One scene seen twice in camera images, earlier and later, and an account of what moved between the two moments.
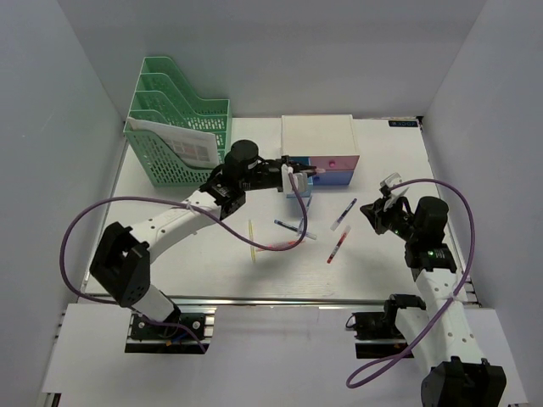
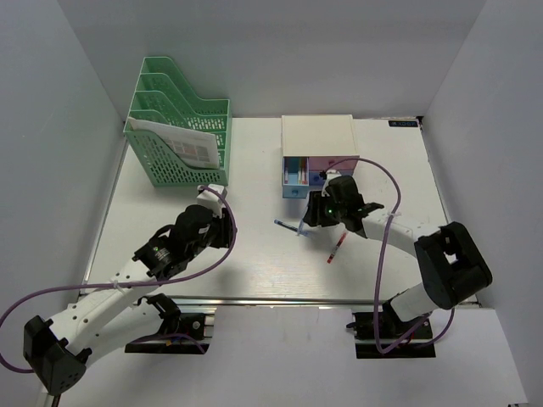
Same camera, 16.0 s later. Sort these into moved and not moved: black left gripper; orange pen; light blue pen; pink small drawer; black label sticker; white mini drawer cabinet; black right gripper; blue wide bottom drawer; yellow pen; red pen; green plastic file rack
Moved: black left gripper; yellow pen; orange pen; black right gripper
Not moved: red pen; green plastic file rack; black label sticker; light blue pen; pink small drawer; white mini drawer cabinet; blue wide bottom drawer
